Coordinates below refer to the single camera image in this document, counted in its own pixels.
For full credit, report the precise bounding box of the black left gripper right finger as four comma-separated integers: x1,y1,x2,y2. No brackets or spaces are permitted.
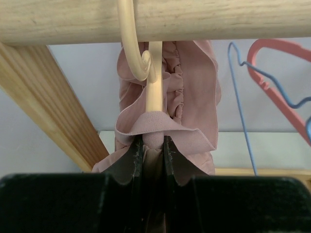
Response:
163,136,311,233

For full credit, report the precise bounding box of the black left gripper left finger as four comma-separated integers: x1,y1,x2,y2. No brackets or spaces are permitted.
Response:
0,136,143,233

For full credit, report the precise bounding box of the dusty pink skirt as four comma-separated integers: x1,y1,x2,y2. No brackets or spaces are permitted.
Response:
92,40,221,175

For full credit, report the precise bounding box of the cream plastic hanger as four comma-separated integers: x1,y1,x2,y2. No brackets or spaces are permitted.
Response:
117,0,163,112

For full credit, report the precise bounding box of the pink plastic hanger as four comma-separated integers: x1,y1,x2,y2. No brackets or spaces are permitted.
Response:
244,39,311,144

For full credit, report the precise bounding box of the wooden clothes rack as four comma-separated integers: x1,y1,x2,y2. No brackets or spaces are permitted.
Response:
0,0,311,171

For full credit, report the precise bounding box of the blue wire hanger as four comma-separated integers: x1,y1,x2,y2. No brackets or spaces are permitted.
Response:
227,41,311,176

